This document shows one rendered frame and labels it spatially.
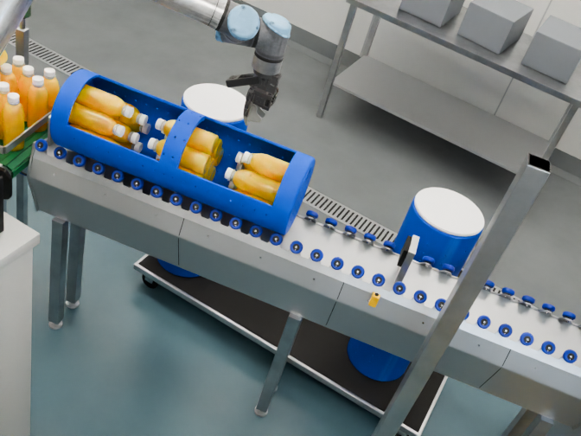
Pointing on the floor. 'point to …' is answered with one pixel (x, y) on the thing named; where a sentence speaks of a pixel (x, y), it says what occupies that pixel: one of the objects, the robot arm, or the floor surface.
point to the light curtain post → (467, 289)
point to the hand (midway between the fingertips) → (245, 120)
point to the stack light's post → (19, 173)
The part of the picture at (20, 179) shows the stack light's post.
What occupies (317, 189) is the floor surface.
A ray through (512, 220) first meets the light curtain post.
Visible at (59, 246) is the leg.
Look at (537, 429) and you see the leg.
